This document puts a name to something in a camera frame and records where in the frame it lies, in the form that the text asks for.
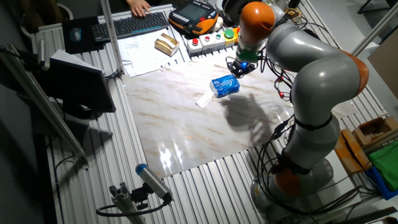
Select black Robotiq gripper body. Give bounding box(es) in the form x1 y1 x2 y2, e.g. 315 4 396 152
233 57 257 75

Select white paper napkin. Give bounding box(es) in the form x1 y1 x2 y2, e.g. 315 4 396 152
195 90 215 109

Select bare person hand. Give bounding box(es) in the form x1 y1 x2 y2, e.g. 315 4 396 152
126 0 152 17

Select blue plastic tissue pack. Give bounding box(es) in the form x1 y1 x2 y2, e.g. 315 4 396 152
210 74 241 98

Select grey box two small buttons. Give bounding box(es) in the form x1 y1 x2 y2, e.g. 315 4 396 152
198 32 226 52

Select yellow box green button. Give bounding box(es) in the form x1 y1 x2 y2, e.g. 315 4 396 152
223 28 238 49

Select grey box red button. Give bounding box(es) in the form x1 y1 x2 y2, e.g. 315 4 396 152
186 37 203 57

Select black filament spool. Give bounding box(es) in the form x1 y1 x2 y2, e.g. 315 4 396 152
222 0 249 23

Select orange black teach pendant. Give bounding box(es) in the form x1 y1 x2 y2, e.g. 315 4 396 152
168 0 220 35

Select gold white toy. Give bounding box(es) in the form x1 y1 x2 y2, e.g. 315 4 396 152
284 7 303 23

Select plain white paper sheet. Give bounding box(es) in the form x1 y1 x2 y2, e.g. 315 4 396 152
124 52 167 78

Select white printed paper sheets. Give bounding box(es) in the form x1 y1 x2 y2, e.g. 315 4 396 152
117 28 187 68

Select black computer keyboard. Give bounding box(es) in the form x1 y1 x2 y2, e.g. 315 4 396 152
91 11 170 43

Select slanted aluminium pole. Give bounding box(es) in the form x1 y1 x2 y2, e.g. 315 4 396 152
351 2 398 58

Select large brown board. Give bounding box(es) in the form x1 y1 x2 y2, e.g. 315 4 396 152
367 37 398 100

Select black chair base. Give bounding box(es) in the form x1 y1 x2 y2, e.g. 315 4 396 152
356 0 398 15

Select open cardboard box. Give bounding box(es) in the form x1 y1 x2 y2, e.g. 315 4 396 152
352 115 398 146

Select black mouse pad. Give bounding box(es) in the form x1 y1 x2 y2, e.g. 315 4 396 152
61 16 105 55

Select black computer monitor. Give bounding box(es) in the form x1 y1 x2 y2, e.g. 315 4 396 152
35 57 117 119

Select dark computer mouse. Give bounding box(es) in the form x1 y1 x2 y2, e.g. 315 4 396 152
70 27 83 43

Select white sheet behind monitor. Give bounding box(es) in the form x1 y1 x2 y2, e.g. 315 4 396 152
50 49 103 74

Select green cloth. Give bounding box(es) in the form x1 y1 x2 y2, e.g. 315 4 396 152
368 140 398 192

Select white rimmed chair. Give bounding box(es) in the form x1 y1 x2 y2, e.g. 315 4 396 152
20 2 74 38

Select blue cloth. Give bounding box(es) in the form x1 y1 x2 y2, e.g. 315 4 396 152
364 166 398 200

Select tall aluminium frame post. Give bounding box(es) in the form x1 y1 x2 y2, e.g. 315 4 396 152
99 0 125 75

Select silver camera blue end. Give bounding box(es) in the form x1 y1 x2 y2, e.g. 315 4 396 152
135 163 174 203

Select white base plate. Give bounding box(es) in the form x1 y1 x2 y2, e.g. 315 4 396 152
323 148 363 206

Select aluminium profile camera mount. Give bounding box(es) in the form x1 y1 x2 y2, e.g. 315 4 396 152
108 182 150 224

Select black camera cable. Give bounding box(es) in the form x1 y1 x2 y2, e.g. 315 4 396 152
95 198 172 218

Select silver camera on bar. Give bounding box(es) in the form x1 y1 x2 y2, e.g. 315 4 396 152
37 39 50 72

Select slanted aluminium frame bar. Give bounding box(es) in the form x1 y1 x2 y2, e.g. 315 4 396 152
0 43 90 170

